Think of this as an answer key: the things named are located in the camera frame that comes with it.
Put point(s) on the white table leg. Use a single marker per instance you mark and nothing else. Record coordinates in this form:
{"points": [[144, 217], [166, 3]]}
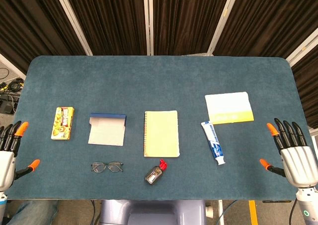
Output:
{"points": [[220, 212]]}

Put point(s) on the grey robot torso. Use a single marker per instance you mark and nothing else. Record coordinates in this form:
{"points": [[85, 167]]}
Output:
{"points": [[154, 212]]}

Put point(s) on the thin wire-frame eyeglasses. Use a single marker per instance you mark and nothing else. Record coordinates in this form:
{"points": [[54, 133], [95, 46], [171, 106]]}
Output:
{"points": [[100, 167]]}

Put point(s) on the white screen frame post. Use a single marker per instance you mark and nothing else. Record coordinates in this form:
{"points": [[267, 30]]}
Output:
{"points": [[301, 47], [148, 21], [12, 66], [72, 21], [223, 19]]}

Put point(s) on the yellow red snack box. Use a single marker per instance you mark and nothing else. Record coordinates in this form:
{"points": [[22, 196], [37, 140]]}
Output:
{"points": [[62, 123]]}

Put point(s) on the blue jeans leg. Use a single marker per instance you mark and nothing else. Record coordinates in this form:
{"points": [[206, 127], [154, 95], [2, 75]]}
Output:
{"points": [[29, 212]]}

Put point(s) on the yellow spiral notebook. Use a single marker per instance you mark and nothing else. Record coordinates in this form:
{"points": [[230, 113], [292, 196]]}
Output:
{"points": [[161, 134]]}

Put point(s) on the dark brown curtain panel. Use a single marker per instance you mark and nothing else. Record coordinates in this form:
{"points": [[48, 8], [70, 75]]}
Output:
{"points": [[29, 23], [111, 19], [268, 19], [186, 19], [308, 91]]}

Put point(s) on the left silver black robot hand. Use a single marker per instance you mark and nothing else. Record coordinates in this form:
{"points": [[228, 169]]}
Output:
{"points": [[6, 165]]}

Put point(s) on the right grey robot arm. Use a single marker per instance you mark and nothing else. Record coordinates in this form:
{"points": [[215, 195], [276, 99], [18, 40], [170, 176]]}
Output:
{"points": [[308, 205]]}

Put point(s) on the black foot pedal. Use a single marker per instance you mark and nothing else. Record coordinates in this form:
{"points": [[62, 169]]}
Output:
{"points": [[6, 105]]}

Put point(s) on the black ink bottle red cap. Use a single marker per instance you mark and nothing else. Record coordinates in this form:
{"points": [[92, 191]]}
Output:
{"points": [[154, 175]]}

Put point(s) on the blue white toothpaste tube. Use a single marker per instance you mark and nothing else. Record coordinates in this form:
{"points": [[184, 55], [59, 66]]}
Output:
{"points": [[213, 143]]}

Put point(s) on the yellow floor tape strip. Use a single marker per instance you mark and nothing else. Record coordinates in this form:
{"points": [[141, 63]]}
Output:
{"points": [[253, 212]]}

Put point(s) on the blue felt table mat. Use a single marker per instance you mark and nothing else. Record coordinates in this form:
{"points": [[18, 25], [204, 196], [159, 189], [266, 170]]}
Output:
{"points": [[159, 83]]}

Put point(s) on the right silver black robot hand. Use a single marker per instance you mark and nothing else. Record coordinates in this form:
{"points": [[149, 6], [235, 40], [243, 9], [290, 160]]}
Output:
{"points": [[299, 165]]}

